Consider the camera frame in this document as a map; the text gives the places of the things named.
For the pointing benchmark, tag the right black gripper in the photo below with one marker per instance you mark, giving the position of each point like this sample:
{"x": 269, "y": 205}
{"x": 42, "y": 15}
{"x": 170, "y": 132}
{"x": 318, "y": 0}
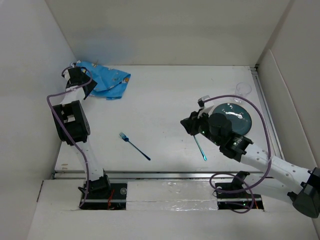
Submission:
{"x": 190, "y": 123}

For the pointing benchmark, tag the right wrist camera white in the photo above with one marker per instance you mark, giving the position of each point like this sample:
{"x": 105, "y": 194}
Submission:
{"x": 205, "y": 108}

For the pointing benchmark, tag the blue space print placemat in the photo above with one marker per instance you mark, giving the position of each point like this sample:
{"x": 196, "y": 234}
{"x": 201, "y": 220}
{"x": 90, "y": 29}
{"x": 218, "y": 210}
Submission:
{"x": 111, "y": 82}

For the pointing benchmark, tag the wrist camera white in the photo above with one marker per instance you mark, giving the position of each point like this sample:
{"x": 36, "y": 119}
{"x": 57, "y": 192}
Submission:
{"x": 69, "y": 72}
{"x": 205, "y": 108}

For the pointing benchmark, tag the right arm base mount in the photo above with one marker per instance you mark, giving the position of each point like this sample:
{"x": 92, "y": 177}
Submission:
{"x": 236, "y": 202}

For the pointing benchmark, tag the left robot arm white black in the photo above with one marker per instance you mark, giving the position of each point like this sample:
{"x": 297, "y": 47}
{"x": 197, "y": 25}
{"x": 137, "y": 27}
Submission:
{"x": 73, "y": 128}

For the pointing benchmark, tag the blue metal fork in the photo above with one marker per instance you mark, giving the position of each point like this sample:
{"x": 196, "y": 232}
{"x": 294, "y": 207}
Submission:
{"x": 127, "y": 140}

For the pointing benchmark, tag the clear plastic cup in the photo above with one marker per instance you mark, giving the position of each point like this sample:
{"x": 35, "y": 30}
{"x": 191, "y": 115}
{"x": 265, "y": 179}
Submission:
{"x": 243, "y": 89}

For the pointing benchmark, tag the teal ceramic plate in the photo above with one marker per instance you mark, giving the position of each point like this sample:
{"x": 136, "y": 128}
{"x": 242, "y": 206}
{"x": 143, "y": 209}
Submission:
{"x": 240, "y": 119}

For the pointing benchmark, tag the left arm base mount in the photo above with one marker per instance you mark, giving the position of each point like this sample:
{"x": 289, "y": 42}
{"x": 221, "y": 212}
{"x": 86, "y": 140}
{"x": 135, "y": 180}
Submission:
{"x": 103, "y": 195}

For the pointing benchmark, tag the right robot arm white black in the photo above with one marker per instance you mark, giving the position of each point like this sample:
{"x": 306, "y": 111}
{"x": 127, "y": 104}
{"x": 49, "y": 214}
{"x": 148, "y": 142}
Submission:
{"x": 290, "y": 183}

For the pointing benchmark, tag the blue metal spoon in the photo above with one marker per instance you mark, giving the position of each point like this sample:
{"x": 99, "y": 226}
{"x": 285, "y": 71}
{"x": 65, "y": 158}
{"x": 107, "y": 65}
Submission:
{"x": 200, "y": 149}

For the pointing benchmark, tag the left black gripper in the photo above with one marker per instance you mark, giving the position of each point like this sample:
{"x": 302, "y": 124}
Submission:
{"x": 91, "y": 87}

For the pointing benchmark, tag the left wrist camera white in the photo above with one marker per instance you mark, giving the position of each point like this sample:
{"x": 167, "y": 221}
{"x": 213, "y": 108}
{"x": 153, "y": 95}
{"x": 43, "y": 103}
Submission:
{"x": 69, "y": 72}

